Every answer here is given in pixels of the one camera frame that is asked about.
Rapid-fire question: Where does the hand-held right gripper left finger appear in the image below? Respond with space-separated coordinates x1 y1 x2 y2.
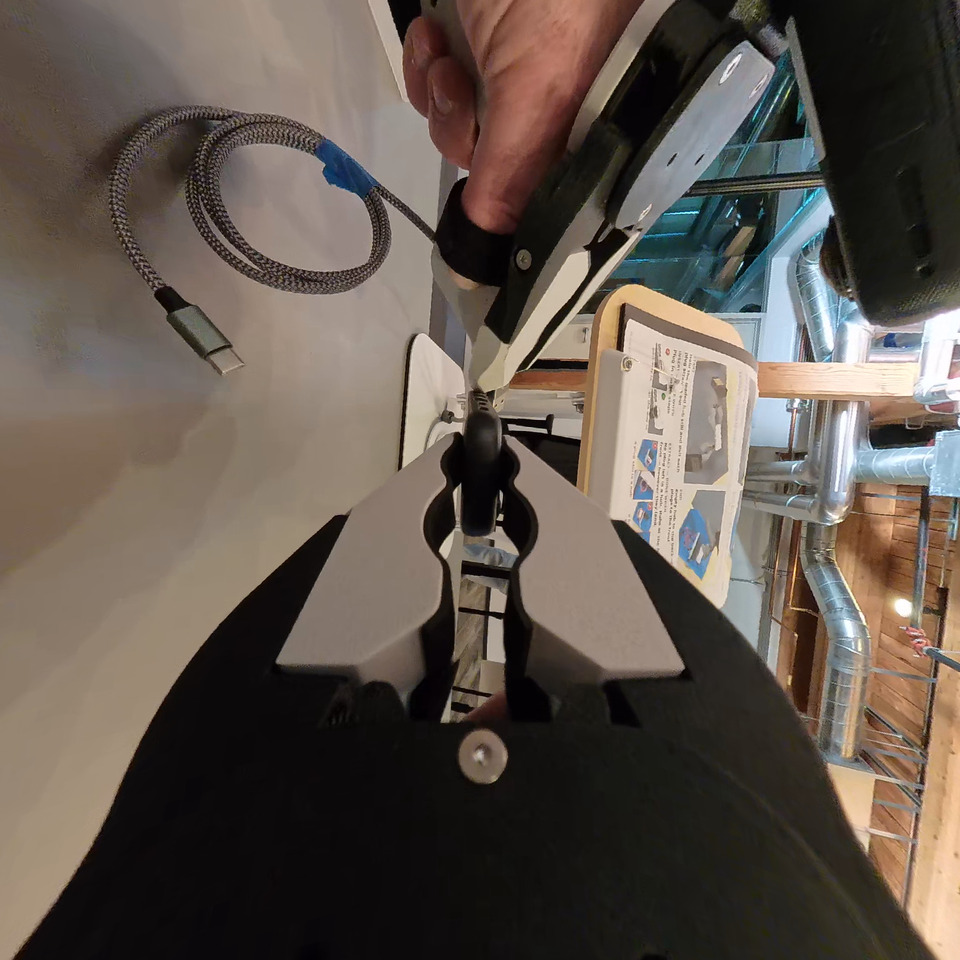
278 443 459 699

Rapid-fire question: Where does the person's left hand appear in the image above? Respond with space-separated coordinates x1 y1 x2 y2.
402 0 646 234

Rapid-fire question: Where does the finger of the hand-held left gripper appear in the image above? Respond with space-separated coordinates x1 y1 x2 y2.
432 248 520 394
504 225 640 384

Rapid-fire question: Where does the silver ventilation duct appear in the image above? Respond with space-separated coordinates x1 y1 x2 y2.
750 240 960 759

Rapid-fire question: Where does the braided cable blue tape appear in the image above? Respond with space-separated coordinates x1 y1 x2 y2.
108 105 451 376

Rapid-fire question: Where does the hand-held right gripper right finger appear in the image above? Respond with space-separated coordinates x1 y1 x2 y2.
503 443 687 696

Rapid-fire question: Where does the brown wooden post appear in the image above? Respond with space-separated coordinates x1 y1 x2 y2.
758 360 924 402

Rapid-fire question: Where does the slim dark grey hub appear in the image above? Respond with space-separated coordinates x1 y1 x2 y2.
458 405 508 538

